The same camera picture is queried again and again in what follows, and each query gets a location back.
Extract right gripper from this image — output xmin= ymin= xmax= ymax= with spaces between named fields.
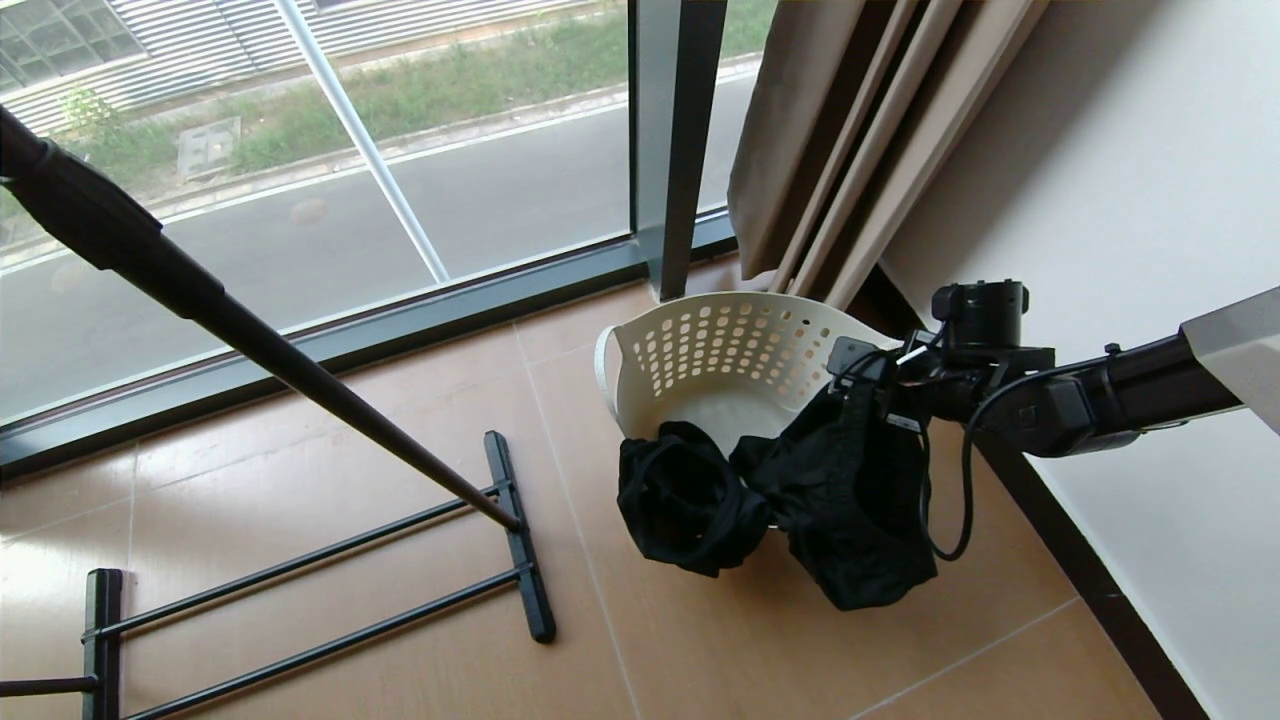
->
xmin=850 ymin=360 xmax=943 ymax=437

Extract black drawstring shorts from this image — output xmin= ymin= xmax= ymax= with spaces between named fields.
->
xmin=730 ymin=378 xmax=941 ymax=613

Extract white laundry basket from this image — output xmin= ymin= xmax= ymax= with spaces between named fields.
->
xmin=595 ymin=290 xmax=901 ymax=471

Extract black clothes rack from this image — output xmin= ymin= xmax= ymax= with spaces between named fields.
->
xmin=0 ymin=105 xmax=558 ymax=720

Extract black garment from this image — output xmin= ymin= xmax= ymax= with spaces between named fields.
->
xmin=616 ymin=420 xmax=773 ymax=578

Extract beige curtain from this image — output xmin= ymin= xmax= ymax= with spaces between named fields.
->
xmin=727 ymin=0 xmax=1051 ymax=311

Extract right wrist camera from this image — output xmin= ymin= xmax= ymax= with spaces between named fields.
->
xmin=826 ymin=336 xmax=894 ymax=389

